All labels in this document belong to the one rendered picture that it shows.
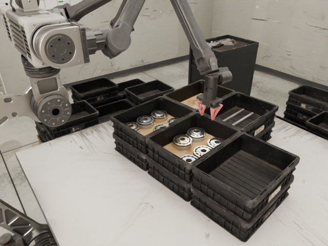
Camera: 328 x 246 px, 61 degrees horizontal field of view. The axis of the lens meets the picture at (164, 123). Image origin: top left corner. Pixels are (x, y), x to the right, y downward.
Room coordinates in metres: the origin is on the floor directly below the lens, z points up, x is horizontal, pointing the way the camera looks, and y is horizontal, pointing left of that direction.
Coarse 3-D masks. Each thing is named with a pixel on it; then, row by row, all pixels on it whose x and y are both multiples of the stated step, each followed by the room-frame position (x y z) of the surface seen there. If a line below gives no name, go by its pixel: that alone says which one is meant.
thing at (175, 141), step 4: (176, 136) 1.26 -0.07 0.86; (180, 136) 1.26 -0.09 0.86; (184, 136) 1.27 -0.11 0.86; (188, 136) 1.26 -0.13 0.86; (176, 140) 1.23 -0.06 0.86; (188, 140) 1.22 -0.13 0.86; (176, 144) 1.19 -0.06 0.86; (180, 144) 1.18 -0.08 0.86; (184, 144) 1.18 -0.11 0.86; (188, 144) 1.19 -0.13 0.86
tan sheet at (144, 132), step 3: (168, 117) 1.53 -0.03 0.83; (171, 117) 1.53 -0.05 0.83; (156, 123) 1.45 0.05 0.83; (159, 123) 1.45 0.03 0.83; (162, 123) 1.45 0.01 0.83; (165, 123) 1.45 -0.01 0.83; (153, 126) 1.42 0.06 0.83; (141, 129) 1.39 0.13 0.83; (144, 129) 1.38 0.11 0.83; (147, 129) 1.38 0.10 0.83; (150, 129) 1.38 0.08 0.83; (141, 132) 1.35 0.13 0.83; (144, 132) 1.35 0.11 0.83; (147, 132) 1.35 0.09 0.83; (150, 132) 1.35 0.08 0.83; (144, 135) 1.32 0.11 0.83
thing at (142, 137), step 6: (162, 96) 1.62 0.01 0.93; (144, 102) 1.53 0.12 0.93; (174, 102) 1.53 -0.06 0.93; (132, 108) 1.46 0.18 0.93; (186, 108) 1.46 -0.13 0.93; (120, 114) 1.40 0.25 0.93; (114, 120) 1.32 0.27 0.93; (120, 126) 1.29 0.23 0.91; (126, 126) 1.25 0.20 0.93; (132, 132) 1.21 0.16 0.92; (138, 132) 1.20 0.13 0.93; (138, 138) 1.18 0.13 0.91; (144, 138) 1.15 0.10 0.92
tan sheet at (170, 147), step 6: (210, 138) 1.29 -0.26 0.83; (168, 144) 1.23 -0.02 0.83; (192, 144) 1.23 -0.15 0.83; (198, 144) 1.23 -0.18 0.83; (204, 144) 1.23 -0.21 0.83; (168, 150) 1.18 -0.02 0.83; (174, 150) 1.18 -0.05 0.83; (180, 150) 1.18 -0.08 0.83; (186, 150) 1.18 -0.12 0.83; (192, 150) 1.18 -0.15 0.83; (180, 156) 1.13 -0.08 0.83
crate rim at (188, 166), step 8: (184, 120) 1.32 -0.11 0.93; (216, 120) 1.31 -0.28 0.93; (168, 128) 1.24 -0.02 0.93; (232, 128) 1.23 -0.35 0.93; (152, 136) 1.16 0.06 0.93; (232, 136) 1.16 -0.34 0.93; (152, 144) 1.10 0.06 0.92; (168, 152) 1.03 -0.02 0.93; (208, 152) 1.02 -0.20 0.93; (176, 160) 0.98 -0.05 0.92
